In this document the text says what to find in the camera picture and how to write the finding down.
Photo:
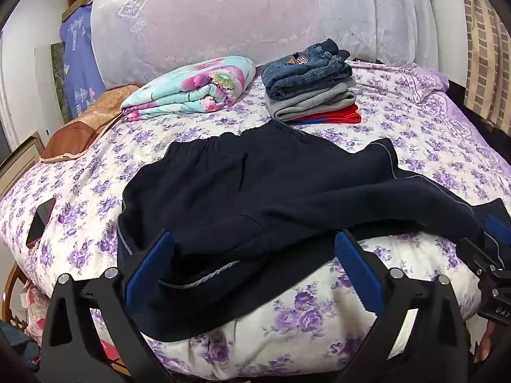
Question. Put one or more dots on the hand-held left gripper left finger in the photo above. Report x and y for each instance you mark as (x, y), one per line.
(148, 275)

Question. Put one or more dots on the red floral cloth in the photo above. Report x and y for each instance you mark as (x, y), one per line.
(36, 311)

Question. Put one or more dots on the wooden chair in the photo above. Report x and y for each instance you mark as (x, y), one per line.
(10, 287)

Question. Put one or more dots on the grey-green panel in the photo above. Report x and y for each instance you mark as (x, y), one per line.
(56, 79)

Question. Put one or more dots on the navy blue pants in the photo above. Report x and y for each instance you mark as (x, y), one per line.
(259, 191)

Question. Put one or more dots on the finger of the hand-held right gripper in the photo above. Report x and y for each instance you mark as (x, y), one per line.
(497, 223)
(479, 253)

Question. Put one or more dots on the beige striped curtain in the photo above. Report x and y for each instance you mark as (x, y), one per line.
(487, 68)

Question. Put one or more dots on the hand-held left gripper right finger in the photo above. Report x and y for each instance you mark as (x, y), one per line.
(359, 271)

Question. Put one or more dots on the purple floral bedspread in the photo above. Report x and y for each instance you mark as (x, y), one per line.
(419, 155)

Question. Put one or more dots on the dark phone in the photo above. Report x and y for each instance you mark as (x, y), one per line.
(40, 221)

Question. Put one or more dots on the folded grey pants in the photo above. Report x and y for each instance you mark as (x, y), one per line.
(311, 101)

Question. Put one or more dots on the brown pillow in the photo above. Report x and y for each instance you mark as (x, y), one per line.
(80, 131)

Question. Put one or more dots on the folded blue jeans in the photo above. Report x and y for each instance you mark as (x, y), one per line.
(303, 72)

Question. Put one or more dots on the person's right hand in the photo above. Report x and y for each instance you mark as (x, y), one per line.
(484, 345)

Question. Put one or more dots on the folded red garment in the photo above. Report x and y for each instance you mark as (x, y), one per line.
(343, 115)

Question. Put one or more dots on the wooden picture frame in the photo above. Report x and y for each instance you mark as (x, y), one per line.
(20, 163)

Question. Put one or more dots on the folded floral blanket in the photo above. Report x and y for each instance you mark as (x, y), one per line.
(187, 87)

